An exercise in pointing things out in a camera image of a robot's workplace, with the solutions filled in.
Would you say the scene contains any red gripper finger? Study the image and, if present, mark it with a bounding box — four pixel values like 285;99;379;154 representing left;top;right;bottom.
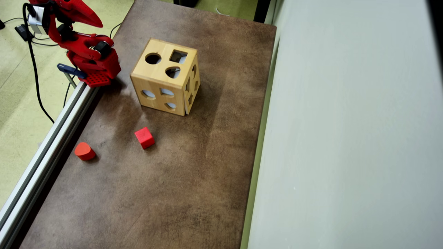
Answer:
67;0;103;28
57;9;101;28

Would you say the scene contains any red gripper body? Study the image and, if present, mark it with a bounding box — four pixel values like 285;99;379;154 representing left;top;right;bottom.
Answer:
46;0;74;44

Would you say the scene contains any red wooden cube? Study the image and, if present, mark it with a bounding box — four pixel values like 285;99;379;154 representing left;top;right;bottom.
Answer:
135;127;155;150

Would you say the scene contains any wooden shape sorter box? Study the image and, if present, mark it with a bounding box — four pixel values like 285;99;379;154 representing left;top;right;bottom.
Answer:
130;38;201;117

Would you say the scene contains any silver wrist webcam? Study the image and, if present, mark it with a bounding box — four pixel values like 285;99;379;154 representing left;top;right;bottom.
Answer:
28;5;46;35

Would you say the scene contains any black power adapter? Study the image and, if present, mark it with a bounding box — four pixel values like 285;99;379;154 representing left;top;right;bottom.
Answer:
15;24;34;42

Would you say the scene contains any blue clamp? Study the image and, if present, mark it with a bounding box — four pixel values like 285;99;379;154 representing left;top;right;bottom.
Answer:
57;63;87;89

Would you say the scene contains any orange rounded wooden block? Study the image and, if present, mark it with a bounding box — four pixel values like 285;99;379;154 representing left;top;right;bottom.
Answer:
74;142;97;161

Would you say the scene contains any brown table mat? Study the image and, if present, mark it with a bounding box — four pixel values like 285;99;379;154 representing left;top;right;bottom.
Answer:
19;0;277;249

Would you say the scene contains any thick black cable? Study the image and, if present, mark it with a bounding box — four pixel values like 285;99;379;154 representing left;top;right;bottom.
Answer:
22;3;55;124

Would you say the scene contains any aluminium profile rail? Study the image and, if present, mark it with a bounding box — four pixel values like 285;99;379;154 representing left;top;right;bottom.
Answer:
0;81;101;249

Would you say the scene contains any dark furniture post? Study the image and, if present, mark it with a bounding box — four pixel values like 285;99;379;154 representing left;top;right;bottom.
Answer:
254;0;271;23

